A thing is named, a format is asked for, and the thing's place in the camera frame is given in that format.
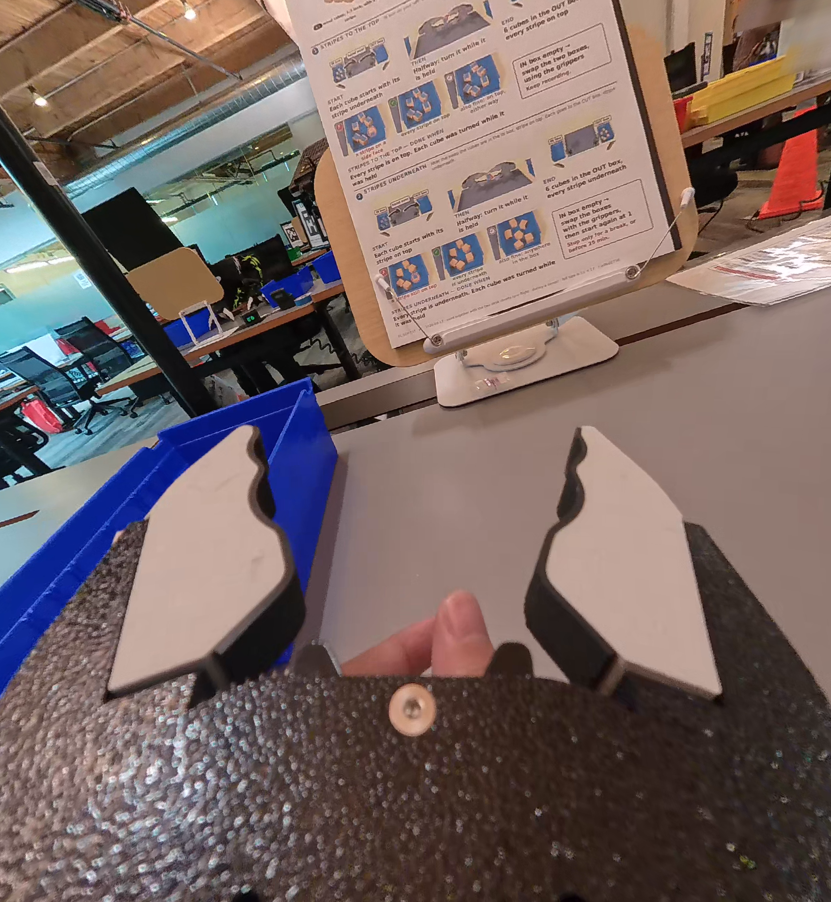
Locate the printed instruction sheet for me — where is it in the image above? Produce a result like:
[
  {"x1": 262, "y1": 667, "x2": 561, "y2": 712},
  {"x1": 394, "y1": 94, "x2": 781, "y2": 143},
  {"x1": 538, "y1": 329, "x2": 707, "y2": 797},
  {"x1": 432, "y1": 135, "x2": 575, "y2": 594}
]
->
[{"x1": 285, "y1": 0, "x2": 684, "y2": 350}]

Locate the laminated printed sheet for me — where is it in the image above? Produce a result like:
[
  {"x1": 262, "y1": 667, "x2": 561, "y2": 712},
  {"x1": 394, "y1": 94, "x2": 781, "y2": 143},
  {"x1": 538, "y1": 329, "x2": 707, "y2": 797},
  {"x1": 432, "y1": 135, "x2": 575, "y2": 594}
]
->
[{"x1": 666, "y1": 211, "x2": 831, "y2": 307}]

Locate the orange traffic cone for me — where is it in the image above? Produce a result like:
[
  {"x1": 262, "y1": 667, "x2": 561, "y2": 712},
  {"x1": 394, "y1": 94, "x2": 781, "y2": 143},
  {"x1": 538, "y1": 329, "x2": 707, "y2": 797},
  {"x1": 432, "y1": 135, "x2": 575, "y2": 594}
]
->
[{"x1": 760, "y1": 127, "x2": 825, "y2": 219}]

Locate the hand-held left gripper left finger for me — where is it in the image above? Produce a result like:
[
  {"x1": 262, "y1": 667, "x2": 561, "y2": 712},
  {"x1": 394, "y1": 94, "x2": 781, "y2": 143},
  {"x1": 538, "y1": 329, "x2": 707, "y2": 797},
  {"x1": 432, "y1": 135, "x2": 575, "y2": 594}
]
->
[{"x1": 107, "y1": 424, "x2": 308, "y2": 709}]

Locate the black monitor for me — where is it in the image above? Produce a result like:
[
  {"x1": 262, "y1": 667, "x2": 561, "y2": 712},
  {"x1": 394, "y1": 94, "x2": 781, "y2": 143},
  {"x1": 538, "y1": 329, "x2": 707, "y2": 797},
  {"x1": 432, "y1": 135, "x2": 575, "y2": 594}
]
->
[
  {"x1": 80, "y1": 187, "x2": 180, "y2": 272},
  {"x1": 664, "y1": 44, "x2": 698, "y2": 93}
]

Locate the black neon striped jacket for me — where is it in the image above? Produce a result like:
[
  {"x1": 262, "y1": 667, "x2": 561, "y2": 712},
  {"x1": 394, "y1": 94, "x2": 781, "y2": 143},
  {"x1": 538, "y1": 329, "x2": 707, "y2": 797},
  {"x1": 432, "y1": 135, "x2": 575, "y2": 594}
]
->
[{"x1": 211, "y1": 240, "x2": 297, "y2": 311}]

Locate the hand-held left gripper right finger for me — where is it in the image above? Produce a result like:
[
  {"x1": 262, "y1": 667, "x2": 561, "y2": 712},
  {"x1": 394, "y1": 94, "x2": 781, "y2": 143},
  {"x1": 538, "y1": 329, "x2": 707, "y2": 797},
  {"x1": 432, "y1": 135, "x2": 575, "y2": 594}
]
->
[{"x1": 523, "y1": 426, "x2": 723, "y2": 706}]

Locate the person's left hand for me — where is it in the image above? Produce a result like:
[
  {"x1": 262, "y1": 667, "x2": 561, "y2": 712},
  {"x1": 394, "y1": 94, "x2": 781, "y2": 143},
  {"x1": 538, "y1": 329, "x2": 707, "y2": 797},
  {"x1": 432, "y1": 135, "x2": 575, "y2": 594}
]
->
[{"x1": 341, "y1": 591, "x2": 495, "y2": 679}]

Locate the black steel pillar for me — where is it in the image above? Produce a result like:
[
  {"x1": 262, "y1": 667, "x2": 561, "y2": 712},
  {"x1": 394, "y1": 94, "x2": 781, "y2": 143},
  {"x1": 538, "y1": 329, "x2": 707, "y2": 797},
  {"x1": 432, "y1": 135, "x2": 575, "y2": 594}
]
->
[{"x1": 0, "y1": 56, "x2": 215, "y2": 418}]

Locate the background wooden table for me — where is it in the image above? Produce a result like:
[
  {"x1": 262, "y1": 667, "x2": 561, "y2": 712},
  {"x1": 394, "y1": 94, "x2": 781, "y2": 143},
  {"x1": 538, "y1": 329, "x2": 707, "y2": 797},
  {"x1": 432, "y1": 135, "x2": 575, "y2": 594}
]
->
[{"x1": 98, "y1": 271, "x2": 360, "y2": 396}]

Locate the instruction sheet on stand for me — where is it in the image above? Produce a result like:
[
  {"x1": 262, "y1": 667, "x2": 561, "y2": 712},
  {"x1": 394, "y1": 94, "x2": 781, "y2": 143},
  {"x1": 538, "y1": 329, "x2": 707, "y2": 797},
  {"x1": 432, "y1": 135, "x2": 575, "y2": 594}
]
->
[{"x1": 313, "y1": 0, "x2": 700, "y2": 408}]

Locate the red bag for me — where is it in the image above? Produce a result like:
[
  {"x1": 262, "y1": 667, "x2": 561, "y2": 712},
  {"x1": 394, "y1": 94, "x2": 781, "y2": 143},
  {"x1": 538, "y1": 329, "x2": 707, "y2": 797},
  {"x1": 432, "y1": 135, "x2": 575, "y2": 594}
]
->
[{"x1": 21, "y1": 396, "x2": 64, "y2": 434}]

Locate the stack of yellow bins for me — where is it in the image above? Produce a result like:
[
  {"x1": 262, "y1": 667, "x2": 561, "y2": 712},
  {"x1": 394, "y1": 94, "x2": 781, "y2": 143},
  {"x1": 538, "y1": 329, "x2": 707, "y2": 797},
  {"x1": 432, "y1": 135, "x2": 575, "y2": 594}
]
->
[{"x1": 687, "y1": 55, "x2": 797, "y2": 128}]

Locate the wooden document stand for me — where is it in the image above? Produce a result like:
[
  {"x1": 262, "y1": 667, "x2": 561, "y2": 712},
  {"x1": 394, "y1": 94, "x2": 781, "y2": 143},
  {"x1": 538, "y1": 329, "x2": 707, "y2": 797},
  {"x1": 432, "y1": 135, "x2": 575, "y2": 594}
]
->
[{"x1": 126, "y1": 247, "x2": 224, "y2": 348}]

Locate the black white marker board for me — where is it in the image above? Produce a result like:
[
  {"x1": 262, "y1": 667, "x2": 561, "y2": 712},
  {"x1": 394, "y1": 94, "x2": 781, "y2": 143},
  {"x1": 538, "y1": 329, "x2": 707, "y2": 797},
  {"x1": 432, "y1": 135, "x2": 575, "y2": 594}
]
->
[{"x1": 282, "y1": 201, "x2": 328, "y2": 251}]

